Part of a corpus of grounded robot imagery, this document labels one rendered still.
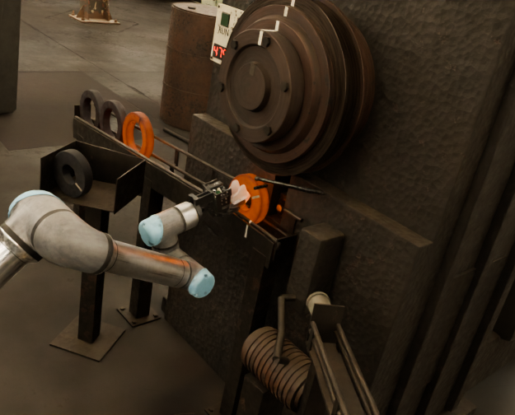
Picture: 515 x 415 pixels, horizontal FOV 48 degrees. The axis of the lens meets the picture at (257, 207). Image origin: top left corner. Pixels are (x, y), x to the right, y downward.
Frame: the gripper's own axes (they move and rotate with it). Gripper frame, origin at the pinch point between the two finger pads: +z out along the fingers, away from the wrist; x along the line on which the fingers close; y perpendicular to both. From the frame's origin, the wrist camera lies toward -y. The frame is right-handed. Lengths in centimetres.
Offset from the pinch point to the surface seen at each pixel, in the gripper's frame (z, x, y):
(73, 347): -51, 40, -65
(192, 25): 137, 238, -32
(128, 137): -3, 70, -8
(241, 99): -5.3, -5.5, 33.8
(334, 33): 9, -23, 52
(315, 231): -2.2, -30.7, 4.4
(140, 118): -1, 61, 3
